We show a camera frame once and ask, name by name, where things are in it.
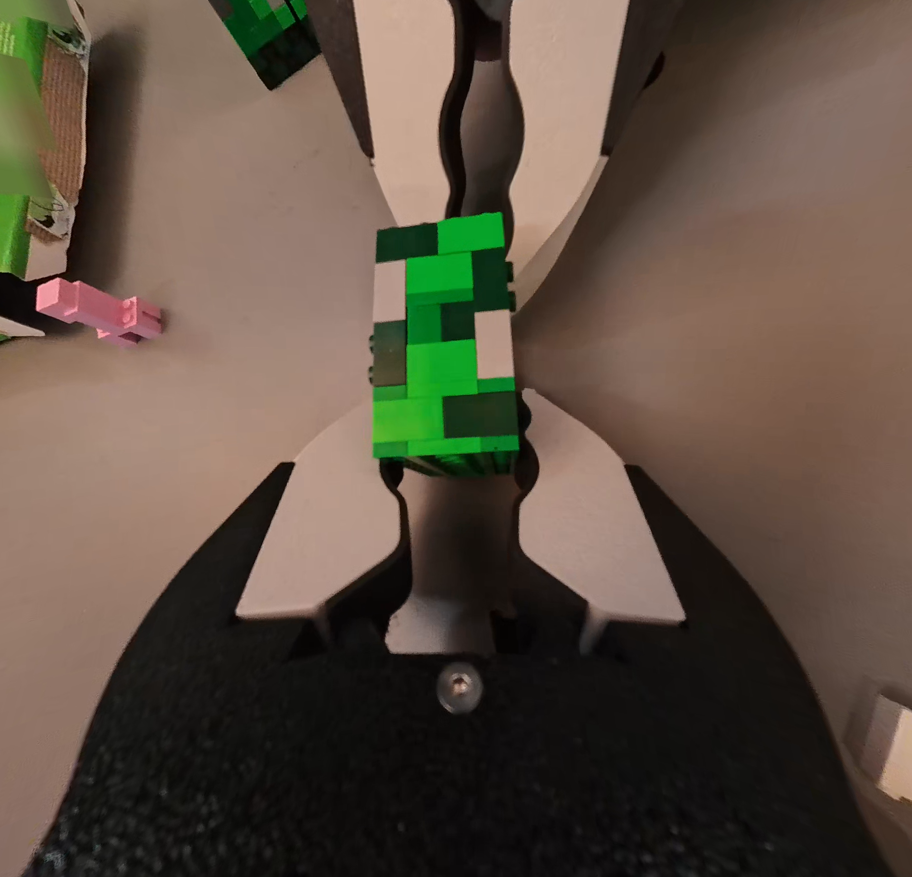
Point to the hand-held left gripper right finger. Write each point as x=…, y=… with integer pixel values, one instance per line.
x=598, y=535

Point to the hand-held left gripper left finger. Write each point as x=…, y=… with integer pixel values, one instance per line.
x=328, y=535

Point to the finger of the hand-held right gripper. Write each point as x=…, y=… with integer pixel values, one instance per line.
x=402, y=72
x=563, y=72

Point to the green lego head build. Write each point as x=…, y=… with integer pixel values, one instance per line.
x=263, y=29

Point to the green lego body build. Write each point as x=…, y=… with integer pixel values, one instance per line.
x=442, y=364

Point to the white lego brick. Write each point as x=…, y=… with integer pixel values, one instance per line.
x=887, y=741

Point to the pink lego pig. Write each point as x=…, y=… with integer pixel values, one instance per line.
x=92, y=307

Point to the green cardboard box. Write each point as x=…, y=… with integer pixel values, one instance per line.
x=68, y=107

